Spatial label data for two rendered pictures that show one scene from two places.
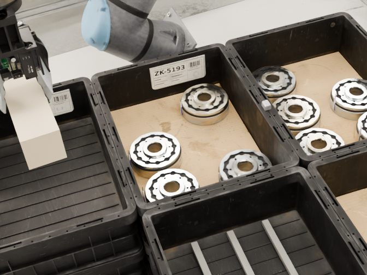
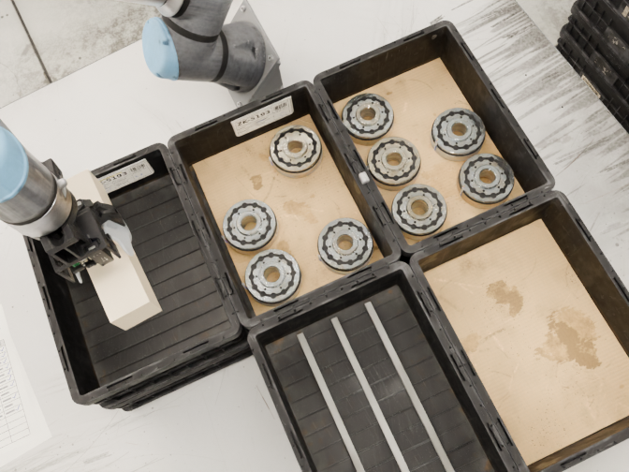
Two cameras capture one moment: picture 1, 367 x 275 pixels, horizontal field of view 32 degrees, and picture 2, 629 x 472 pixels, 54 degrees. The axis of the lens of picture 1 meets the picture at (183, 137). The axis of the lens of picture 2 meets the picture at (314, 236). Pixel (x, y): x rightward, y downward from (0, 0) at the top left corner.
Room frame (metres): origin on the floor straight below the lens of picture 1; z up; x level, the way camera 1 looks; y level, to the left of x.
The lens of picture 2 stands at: (0.47, -0.07, 1.94)
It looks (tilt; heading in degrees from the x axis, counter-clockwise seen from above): 70 degrees down; 1
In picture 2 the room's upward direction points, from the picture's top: 12 degrees counter-clockwise
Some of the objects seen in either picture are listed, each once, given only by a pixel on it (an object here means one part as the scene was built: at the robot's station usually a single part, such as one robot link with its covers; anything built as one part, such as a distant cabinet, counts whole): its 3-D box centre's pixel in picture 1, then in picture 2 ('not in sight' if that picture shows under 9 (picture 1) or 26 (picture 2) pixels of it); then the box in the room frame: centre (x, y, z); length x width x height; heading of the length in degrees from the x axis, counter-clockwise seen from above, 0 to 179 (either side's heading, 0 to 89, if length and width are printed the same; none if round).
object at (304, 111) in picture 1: (295, 109); (393, 159); (0.98, -0.24, 0.86); 0.05 x 0.05 x 0.01
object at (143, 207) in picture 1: (186, 119); (279, 198); (0.92, -0.01, 0.92); 0.40 x 0.30 x 0.02; 15
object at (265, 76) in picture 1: (272, 78); (368, 114); (1.09, -0.21, 0.86); 0.05 x 0.05 x 0.01
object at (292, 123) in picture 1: (295, 111); (393, 160); (0.98, -0.24, 0.86); 0.10 x 0.10 x 0.01
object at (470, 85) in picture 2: (324, 100); (425, 144); (1.00, -0.30, 0.87); 0.40 x 0.30 x 0.11; 15
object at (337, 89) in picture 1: (355, 94); (459, 130); (1.02, -0.37, 0.86); 0.10 x 0.10 x 0.01
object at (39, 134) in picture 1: (27, 103); (106, 248); (0.82, 0.25, 1.08); 0.24 x 0.06 x 0.06; 19
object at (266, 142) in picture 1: (188, 138); (283, 208); (0.92, -0.01, 0.87); 0.40 x 0.30 x 0.11; 15
